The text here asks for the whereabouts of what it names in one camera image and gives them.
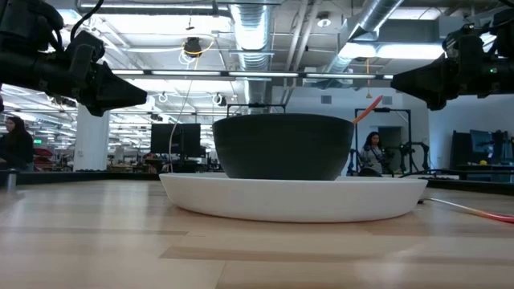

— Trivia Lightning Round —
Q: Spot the metal spoon orange handle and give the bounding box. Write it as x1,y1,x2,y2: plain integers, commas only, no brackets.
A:
352,94,385,124

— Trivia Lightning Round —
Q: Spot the silver vertical ventilation duct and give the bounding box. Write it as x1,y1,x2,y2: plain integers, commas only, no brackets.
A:
228,0,276,106

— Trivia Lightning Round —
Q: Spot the yellow hanging cable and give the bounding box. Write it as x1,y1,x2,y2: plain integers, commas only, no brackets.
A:
167,36,217,173

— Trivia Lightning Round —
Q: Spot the long white light bar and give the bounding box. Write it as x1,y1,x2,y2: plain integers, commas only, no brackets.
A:
110,68,397,81

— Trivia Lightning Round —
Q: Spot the black background monitor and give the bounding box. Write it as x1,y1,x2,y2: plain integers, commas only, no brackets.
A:
150,123,202,158

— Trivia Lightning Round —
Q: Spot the seated person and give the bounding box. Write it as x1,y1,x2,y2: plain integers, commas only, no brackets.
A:
0,115,35,172

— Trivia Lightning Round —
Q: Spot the red and white cable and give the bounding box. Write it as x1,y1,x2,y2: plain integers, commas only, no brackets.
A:
417,196,514,224

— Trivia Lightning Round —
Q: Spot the black aluminium table frame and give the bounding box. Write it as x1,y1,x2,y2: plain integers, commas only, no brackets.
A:
0,170,514,197

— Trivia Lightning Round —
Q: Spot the background desk with monitors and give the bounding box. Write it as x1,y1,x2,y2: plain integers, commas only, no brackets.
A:
451,128,514,182

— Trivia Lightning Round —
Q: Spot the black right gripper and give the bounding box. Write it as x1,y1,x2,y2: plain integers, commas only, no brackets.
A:
390,23,514,112

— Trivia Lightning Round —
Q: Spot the black ceiling device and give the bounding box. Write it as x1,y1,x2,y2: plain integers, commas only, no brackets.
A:
183,36,203,58

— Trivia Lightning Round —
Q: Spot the tall black rig frame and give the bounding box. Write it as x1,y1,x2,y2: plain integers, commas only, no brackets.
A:
354,107,413,176

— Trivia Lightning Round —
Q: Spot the standing person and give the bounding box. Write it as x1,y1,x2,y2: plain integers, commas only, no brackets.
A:
359,131,389,177

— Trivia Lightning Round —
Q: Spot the white round plate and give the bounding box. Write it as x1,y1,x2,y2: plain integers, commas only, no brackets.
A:
159,172,429,224

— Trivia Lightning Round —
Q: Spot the black bowl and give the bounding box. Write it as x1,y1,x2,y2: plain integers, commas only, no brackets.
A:
211,112,355,181

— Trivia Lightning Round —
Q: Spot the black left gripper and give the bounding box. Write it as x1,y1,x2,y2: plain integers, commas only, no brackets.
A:
23,31,148,117

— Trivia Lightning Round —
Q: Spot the white building pillar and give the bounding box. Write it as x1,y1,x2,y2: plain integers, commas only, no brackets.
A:
74,104,110,173

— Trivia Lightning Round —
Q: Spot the silver slanted ventilation duct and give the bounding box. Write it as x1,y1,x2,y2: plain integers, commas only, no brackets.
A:
320,0,405,88

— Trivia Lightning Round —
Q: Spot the small metal post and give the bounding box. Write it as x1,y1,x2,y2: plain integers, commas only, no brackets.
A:
5,168,19,192

